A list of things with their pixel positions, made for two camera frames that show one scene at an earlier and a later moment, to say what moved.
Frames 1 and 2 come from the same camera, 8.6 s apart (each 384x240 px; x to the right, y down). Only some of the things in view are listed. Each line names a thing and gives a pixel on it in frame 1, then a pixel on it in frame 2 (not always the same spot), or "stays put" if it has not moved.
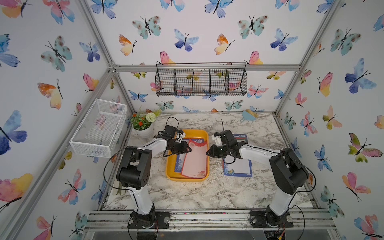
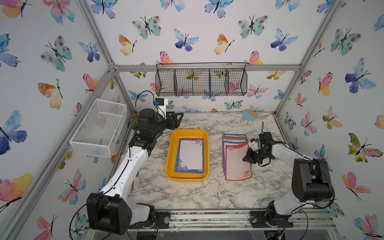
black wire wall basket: x=201 y=79 stays put
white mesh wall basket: x=97 y=134 stays put
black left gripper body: x=177 y=148 to x=167 y=123
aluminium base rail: x=317 y=219 stays put
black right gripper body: x=219 y=151 to x=256 y=156
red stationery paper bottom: x=195 y=163 to x=236 y=168
